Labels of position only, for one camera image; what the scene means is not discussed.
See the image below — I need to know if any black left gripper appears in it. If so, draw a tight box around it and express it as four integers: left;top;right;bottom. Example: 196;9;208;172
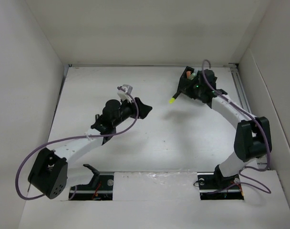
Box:
113;96;151;127

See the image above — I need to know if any mint green pastel highlighter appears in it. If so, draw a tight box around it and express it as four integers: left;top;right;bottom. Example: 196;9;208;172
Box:
188;73;196;80

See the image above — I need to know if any orange pastel highlighter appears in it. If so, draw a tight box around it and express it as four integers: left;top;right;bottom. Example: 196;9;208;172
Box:
186;71;192;79

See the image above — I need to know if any black highlighter yellow cap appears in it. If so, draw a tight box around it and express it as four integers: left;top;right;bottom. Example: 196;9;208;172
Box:
169;91;181;104

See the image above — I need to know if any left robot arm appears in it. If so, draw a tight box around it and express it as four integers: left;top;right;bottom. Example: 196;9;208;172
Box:
28;97;153;199

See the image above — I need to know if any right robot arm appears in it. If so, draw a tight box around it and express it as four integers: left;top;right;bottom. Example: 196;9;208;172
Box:
177;66;272;188

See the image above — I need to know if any black two-compartment container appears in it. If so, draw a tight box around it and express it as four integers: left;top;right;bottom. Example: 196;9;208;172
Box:
177;66;207;103

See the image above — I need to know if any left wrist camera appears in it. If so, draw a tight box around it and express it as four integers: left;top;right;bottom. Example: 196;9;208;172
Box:
117;84;133;103

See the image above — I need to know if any aluminium rail right side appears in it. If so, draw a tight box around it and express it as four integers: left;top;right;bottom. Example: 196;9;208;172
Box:
229;64;270;170

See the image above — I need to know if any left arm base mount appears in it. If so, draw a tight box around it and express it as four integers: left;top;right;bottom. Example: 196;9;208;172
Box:
67;164;114;201

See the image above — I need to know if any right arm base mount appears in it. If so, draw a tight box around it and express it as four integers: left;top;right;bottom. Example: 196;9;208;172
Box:
193;166;244;200

